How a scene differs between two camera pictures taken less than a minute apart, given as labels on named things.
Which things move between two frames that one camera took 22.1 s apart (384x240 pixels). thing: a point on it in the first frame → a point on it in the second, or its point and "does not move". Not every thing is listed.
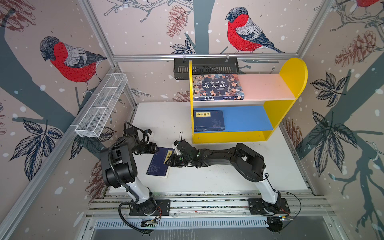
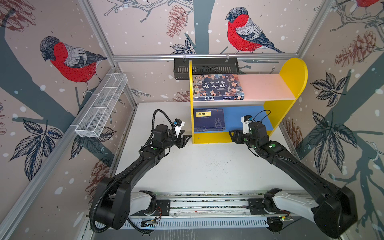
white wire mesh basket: x=95 y=118 does not move
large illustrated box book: x=220 y=87 does not move
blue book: x=157 y=166 → x=209 y=118
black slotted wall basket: x=181 y=68 does not move
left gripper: x=151 y=149 → x=181 y=142
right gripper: x=174 y=160 → x=237 y=134
